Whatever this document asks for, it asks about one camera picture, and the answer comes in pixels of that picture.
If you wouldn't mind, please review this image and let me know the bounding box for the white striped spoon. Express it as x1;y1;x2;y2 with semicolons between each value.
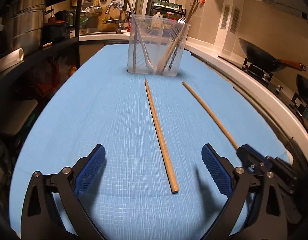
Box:
137;22;155;72

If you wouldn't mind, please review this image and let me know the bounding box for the fork with white handle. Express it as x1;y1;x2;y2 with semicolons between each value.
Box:
167;16;187;69

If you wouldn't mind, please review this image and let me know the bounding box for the dark curved wooden chopstick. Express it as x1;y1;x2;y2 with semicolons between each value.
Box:
132;9;137;73

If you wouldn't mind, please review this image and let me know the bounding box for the chrome kitchen faucet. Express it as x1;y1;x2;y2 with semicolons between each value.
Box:
105;0;127;34

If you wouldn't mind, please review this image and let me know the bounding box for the black gas stove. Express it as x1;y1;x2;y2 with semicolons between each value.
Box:
217;55;308;132

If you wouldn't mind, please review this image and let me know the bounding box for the blue table cloth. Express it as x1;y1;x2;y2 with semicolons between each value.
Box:
9;44;288;239

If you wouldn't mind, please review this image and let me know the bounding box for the black storage shelf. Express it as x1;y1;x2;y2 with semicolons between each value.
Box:
0;0;82;101

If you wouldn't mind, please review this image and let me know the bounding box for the white paper roll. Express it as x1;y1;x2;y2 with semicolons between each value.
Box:
0;48;24;73

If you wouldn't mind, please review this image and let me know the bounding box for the clear plastic utensil holder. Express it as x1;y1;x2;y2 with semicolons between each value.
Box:
127;15;190;77

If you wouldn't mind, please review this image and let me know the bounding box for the yellow oil bottle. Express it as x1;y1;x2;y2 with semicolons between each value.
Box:
151;12;163;29

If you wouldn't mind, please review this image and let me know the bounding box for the stainless steel stock pot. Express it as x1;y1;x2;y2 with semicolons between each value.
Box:
3;0;46;55

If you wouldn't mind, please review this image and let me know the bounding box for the black spice rack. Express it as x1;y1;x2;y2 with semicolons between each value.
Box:
148;0;187;21

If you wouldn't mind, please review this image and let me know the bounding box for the black wok with wooden handle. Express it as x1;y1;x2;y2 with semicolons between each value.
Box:
239;38;307;72

